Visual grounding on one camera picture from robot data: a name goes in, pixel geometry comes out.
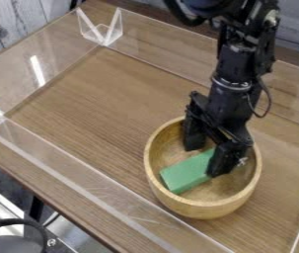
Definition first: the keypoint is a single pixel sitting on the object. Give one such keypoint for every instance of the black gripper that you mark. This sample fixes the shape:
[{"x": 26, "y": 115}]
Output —
[{"x": 218, "y": 116}]

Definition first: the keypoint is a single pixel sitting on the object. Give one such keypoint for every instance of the green rectangular block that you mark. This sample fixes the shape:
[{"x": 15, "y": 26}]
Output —
[{"x": 187, "y": 174}]

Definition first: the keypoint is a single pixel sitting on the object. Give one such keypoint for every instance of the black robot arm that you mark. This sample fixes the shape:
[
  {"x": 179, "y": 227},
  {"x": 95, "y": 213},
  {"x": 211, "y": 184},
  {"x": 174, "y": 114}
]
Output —
[{"x": 247, "y": 24}]

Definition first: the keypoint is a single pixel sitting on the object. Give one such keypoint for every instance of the brown wooden bowl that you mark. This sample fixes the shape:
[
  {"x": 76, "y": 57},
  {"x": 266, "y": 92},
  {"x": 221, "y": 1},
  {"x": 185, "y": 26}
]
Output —
[{"x": 218, "y": 196}]

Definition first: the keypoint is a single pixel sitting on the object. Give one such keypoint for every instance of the black table leg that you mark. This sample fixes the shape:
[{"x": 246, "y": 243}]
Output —
[{"x": 36, "y": 209}]

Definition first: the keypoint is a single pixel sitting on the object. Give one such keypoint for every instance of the black metal stand base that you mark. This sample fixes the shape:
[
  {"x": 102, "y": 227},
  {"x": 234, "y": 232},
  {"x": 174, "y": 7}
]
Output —
[{"x": 32, "y": 243}]

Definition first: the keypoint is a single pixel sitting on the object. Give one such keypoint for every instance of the clear acrylic tray wall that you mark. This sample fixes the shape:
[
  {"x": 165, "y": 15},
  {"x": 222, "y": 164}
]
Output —
[{"x": 80, "y": 105}]

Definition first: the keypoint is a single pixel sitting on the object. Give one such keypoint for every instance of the clear acrylic corner bracket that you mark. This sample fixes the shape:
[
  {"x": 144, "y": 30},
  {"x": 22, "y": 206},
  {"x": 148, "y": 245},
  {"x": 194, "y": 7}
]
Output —
[{"x": 102, "y": 34}]

